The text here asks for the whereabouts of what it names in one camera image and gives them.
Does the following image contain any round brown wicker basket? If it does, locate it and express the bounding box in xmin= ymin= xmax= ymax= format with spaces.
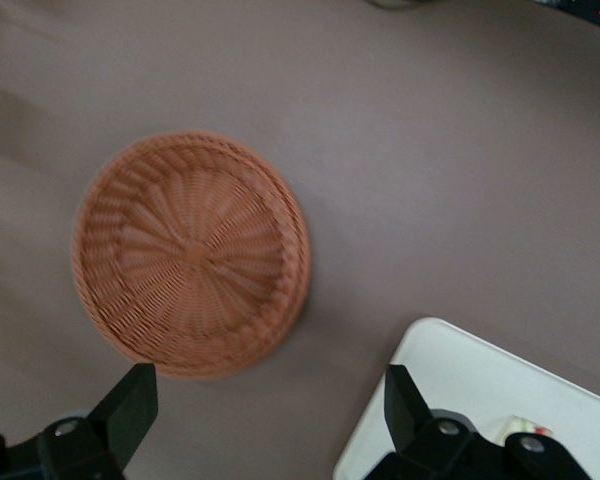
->
xmin=70 ymin=130 xmax=312 ymax=382

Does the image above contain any beige rectangular tray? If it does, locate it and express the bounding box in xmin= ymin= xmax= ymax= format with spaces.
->
xmin=331 ymin=315 xmax=600 ymax=480

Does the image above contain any triangular sandwich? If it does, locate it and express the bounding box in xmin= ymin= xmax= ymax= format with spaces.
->
xmin=499 ymin=413 xmax=552 ymax=442

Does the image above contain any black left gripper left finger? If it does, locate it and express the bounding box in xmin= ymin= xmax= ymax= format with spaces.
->
xmin=0 ymin=362 xmax=160 ymax=480

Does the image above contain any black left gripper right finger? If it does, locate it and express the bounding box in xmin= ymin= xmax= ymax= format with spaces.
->
xmin=366 ymin=364 xmax=589 ymax=480

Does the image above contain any black food warmer appliance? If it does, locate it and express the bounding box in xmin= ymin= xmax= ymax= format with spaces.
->
xmin=531 ymin=0 xmax=600 ymax=29

